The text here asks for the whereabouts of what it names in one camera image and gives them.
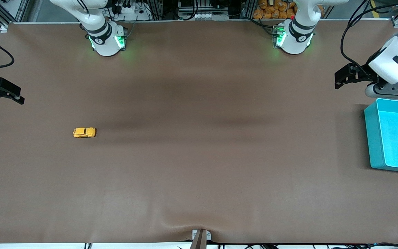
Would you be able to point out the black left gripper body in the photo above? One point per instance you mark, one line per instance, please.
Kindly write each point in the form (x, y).
(364, 73)

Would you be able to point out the yellow toy beetle car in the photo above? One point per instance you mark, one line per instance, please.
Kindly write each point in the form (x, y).
(84, 132)

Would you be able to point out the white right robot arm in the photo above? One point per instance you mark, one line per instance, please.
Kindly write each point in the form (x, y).
(105, 43)

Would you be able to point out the teal plastic bin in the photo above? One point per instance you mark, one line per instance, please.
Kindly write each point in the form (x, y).
(397, 138)

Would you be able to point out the pile of orange objects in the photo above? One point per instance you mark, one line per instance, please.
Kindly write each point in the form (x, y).
(273, 9)

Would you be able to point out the white power strip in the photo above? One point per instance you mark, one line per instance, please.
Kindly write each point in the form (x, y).
(131, 12)

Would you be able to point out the white connector block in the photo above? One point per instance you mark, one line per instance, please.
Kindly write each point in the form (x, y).
(202, 16)

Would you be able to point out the brown table mat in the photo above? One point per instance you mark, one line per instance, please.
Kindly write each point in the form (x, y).
(199, 145)

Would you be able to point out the grey metal table clamp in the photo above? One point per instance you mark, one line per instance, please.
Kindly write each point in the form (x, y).
(201, 238)

